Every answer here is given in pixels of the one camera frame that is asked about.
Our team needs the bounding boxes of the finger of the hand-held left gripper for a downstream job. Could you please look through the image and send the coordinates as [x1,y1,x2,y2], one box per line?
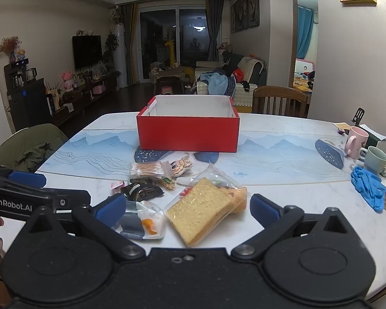
[0,164,47,189]
[51,190,91,213]

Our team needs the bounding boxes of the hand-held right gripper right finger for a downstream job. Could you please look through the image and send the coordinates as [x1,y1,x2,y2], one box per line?
[232,194,354,261]

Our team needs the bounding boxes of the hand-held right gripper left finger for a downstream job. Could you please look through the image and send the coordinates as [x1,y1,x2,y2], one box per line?
[26,193,146,261]

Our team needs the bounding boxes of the black snack packet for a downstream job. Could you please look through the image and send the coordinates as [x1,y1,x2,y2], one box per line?
[120,180,164,202]

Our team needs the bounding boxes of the clear bag with orange pieces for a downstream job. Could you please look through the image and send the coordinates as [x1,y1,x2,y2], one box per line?
[116,200,166,241]

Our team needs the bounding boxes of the cotton swab bag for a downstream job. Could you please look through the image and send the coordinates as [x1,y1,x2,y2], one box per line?
[130,162,171,179]

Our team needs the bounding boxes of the yellow green snack packet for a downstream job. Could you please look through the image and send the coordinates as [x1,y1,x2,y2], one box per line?
[157,177,176,190]

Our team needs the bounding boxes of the bagged bread slice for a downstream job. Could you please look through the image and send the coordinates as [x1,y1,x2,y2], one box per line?
[165,164,248,248]

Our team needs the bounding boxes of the tan plush toy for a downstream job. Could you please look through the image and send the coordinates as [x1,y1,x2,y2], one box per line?
[169,156,194,177]

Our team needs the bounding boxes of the white cardboard box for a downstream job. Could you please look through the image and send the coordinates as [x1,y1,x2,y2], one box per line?
[136,95,240,153]

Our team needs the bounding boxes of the green jacket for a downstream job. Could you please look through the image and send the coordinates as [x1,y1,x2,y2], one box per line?
[0,124,69,173]

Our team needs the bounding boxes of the black water dispenser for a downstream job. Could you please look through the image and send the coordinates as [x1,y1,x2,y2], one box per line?
[4,58,52,132]

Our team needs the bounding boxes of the dark TV cabinet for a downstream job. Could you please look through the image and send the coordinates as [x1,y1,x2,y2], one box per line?
[51,72,123,126]

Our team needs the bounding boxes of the blue rubber gloves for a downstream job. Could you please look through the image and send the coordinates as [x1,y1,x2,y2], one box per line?
[350,166,386,213]

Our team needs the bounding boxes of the pink plush toy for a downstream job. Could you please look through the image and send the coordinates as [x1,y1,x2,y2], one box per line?
[62,70,75,92]

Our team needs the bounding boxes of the wooden chair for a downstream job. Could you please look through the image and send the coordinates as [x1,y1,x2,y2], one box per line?
[252,86,308,118]

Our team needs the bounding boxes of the armchair with cream cover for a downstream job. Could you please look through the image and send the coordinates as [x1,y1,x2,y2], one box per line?
[196,80,258,114]

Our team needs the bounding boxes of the pink mug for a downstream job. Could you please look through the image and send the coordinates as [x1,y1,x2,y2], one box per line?
[345,126,369,160]

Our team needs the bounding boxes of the green mug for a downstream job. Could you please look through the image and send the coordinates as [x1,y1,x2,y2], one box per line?
[359,146,386,176]

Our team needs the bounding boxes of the bed with clothes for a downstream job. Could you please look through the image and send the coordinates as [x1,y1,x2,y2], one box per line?
[293,59,316,95]

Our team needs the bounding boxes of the green box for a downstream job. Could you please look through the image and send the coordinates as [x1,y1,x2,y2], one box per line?
[360,124,386,149]

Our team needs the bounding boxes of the pile of clothes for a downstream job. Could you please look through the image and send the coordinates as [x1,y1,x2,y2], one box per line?
[199,69,237,96]

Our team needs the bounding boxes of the dried flower vase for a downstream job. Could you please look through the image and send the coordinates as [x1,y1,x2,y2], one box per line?
[0,36,21,64]

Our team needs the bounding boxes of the television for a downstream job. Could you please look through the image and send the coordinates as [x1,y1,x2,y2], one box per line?
[72,35,102,70]

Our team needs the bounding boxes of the grey sofa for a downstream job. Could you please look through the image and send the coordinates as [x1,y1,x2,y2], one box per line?
[222,53,267,87]

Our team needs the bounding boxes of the wooden coffee table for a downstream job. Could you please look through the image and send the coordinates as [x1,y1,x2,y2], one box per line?
[150,67,185,87]

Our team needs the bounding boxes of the white tower air conditioner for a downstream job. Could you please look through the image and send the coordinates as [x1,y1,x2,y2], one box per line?
[112,22,129,89]

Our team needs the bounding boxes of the green houseplant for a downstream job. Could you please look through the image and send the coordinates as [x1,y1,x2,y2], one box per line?
[104,34,120,71]

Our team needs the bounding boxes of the grey yellow curtain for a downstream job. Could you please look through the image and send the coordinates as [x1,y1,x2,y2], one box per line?
[206,0,225,62]
[120,3,139,86]

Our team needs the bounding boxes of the yellow giraffe toy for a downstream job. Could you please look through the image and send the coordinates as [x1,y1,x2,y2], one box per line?
[164,39,176,68]

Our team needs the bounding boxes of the blue curtain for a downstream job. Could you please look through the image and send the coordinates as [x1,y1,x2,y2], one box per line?
[297,5,314,60]

